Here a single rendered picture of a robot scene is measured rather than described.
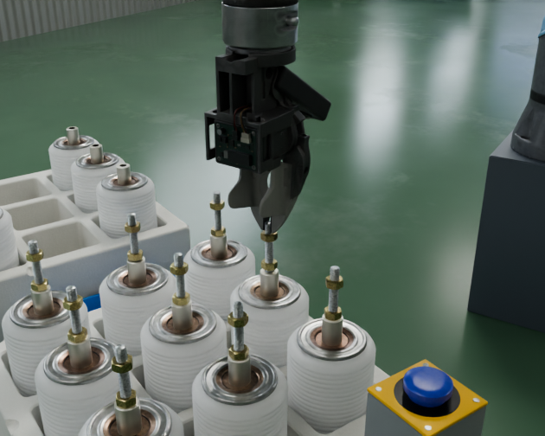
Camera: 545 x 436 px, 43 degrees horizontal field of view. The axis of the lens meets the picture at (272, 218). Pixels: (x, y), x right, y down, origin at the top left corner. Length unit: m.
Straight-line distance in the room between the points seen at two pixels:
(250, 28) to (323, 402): 0.39
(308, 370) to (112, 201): 0.52
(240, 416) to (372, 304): 0.66
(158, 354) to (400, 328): 0.58
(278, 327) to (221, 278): 0.12
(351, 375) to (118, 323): 0.30
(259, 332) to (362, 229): 0.78
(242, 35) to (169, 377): 0.37
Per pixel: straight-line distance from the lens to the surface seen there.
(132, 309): 0.85
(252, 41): 0.68
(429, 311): 1.29
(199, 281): 0.90
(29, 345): 0.82
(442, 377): 0.60
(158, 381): 0.79
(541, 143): 1.17
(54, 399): 0.73
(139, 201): 1.14
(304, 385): 0.75
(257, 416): 0.68
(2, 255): 1.10
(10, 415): 0.82
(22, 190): 1.43
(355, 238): 1.52
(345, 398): 0.75
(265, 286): 0.82
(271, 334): 0.81
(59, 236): 1.22
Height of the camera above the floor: 0.69
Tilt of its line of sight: 26 degrees down
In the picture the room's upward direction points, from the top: straight up
